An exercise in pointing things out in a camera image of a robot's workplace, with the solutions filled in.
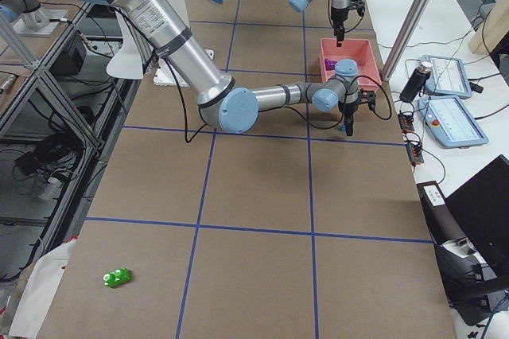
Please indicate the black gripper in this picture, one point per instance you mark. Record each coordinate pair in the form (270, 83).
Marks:
(338, 21)
(347, 108)

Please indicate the purple block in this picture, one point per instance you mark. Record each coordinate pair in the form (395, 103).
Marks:
(329, 64)

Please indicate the pink plastic box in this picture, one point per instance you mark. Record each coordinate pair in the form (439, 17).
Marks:
(357, 50)

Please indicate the dark box with label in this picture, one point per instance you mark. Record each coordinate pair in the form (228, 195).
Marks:
(442, 226)

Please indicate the grey usb hub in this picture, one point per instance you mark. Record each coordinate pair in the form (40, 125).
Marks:
(405, 122)
(414, 152)

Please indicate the black bottle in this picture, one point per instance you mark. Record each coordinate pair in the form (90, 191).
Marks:
(416, 81)

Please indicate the teach pendant tablet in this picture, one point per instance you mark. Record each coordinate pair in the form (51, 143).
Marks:
(450, 122)
(448, 77)

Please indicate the black laptop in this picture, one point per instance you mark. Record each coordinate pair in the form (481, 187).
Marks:
(480, 207)

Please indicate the green block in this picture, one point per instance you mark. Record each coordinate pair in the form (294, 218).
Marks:
(117, 277)

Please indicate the aluminium frame post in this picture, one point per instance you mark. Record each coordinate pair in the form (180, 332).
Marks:
(412, 18)

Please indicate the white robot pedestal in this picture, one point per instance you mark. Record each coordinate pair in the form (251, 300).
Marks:
(165, 23)

